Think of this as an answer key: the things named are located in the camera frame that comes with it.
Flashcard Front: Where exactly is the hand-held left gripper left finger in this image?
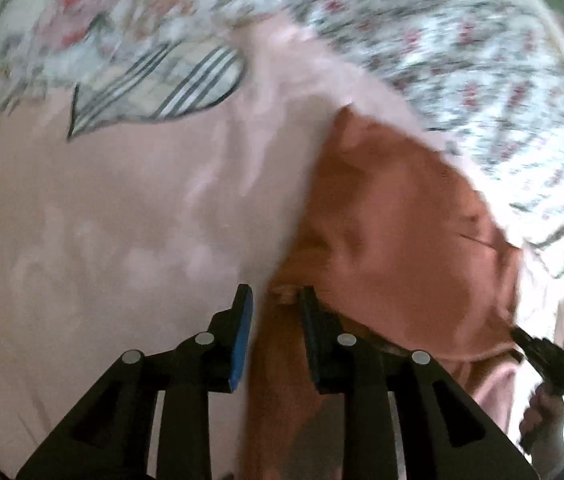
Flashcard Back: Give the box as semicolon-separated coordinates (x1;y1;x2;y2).
16;284;254;480

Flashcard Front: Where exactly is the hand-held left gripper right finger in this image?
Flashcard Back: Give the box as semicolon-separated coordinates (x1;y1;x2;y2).
298;286;540;480

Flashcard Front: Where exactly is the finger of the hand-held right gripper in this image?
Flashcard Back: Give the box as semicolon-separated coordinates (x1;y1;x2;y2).
509;326;564;397

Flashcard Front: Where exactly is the orange knit garment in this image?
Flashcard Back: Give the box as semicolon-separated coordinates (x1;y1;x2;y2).
244;105;525;480

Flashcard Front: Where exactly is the small floral print quilt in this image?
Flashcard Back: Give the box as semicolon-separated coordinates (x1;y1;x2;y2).
222;0;564;281

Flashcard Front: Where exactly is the large floral print pillow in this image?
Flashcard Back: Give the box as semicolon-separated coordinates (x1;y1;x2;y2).
0;0;243;126

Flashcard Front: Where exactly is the person's right hand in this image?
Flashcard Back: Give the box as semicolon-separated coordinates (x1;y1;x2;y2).
518;384;564;456

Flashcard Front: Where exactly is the pink heart print bedsheet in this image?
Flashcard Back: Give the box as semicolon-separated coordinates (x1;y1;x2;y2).
0;25;563;480

